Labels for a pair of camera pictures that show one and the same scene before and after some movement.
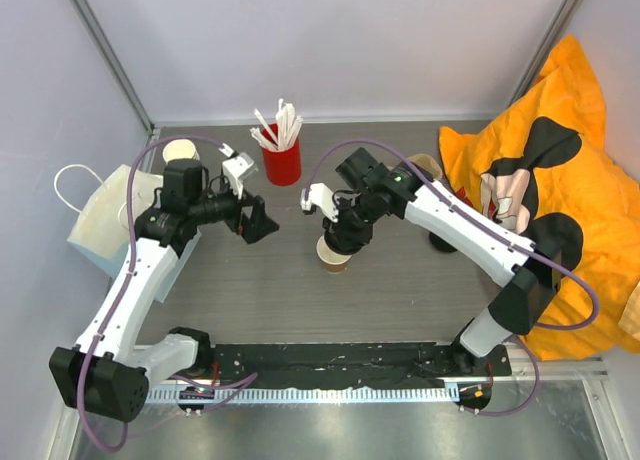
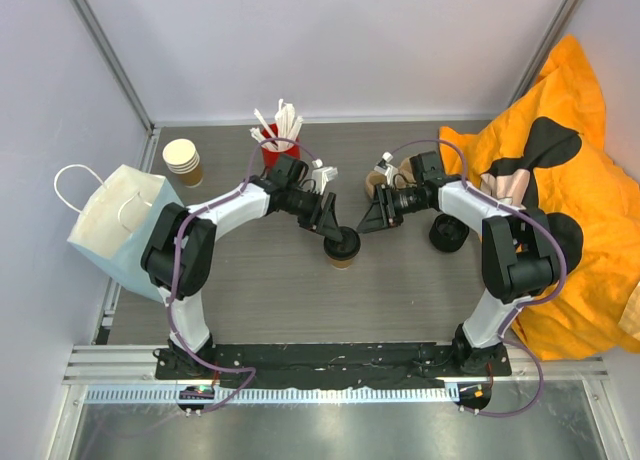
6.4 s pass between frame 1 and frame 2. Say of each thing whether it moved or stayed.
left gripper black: moved
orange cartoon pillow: stayed
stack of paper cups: stayed
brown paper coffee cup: moved
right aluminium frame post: stayed
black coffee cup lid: moved
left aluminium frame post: stayed
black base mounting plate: stayed
